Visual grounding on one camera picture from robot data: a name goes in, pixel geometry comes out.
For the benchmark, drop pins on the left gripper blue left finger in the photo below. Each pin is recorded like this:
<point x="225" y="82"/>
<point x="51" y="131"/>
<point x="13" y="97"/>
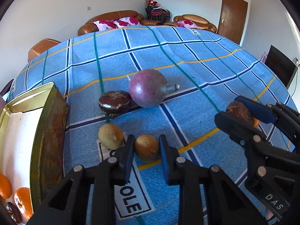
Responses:
<point x="124" y="157"/>

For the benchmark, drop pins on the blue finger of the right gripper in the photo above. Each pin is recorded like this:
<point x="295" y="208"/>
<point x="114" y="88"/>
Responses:
<point x="239" y="131"/>
<point x="259" y="111"/>

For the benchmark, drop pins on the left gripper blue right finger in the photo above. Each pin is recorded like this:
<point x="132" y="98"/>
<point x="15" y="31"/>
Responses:
<point x="169" y="155"/>

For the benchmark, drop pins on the tan longan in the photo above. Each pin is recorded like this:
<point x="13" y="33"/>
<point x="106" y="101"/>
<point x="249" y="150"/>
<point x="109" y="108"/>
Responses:
<point x="111" y="136"/>
<point x="146" y="148"/>

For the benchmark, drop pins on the dark brown chestnut front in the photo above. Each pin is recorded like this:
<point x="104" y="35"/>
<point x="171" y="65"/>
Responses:
<point x="239" y="110"/>

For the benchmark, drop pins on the dark brown chestnut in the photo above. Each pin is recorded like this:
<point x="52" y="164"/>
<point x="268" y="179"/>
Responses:
<point x="13" y="212"/>
<point x="115" y="103"/>
<point x="239" y="110"/>

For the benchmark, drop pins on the large orange mandarin with leaf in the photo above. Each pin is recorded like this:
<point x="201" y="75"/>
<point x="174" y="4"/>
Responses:
<point x="22" y="198"/>

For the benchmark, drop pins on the orange mandarin front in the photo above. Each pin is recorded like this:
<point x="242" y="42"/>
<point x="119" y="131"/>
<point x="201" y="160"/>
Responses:
<point x="5" y="187"/>

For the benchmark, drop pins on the small orange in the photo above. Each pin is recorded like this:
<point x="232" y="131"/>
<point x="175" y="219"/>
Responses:
<point x="256" y="123"/>

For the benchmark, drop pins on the right human hand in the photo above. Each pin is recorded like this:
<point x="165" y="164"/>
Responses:
<point x="268" y="214"/>

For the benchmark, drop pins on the black television screen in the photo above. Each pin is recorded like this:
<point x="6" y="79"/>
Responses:
<point x="281" y="65"/>

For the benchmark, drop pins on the blue plaid tablecloth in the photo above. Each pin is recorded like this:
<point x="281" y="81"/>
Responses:
<point x="211" y="71"/>

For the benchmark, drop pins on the purple passion fruit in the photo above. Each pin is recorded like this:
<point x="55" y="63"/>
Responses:
<point x="148" y="88"/>

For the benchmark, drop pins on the gold rectangular tin tray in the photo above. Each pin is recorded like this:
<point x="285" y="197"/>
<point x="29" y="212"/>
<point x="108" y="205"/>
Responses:
<point x="32" y="138"/>

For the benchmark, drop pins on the brown wooden door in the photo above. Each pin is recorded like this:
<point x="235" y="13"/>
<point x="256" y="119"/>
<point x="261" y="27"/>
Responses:
<point x="232" y="19"/>

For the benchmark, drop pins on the brown leather armchair right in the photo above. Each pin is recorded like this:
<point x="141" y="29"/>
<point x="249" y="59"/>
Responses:
<point x="203" y="23"/>

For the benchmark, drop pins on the brown leather armchair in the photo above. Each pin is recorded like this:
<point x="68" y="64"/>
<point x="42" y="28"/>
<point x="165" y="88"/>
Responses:
<point x="203" y="23"/>
<point x="41" y="47"/>

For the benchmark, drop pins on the floral cushion on armchair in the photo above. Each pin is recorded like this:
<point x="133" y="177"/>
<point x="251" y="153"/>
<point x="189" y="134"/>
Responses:
<point x="187" y="24"/>

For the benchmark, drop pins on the floral pink cushion left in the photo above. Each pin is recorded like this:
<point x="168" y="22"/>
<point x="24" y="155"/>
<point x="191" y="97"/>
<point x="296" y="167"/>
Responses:
<point x="104" y="25"/>

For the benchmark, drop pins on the floral pink cushion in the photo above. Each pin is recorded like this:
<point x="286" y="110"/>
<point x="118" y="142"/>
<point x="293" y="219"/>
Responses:
<point x="126" y="21"/>
<point x="104" y="25"/>

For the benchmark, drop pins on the brown leather three-seat sofa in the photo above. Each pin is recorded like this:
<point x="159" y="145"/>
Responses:
<point x="90" y="26"/>

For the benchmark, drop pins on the floral pink cushion right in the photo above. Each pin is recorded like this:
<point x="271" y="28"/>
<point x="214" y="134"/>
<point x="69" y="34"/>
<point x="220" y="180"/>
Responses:
<point x="126" y="21"/>

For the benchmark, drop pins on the brown leather armchair left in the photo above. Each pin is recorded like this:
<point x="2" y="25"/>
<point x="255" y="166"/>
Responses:
<point x="41" y="47"/>

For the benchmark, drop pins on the black stacked chairs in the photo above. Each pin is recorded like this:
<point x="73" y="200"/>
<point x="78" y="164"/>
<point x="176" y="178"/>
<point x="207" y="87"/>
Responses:
<point x="155" y="12"/>

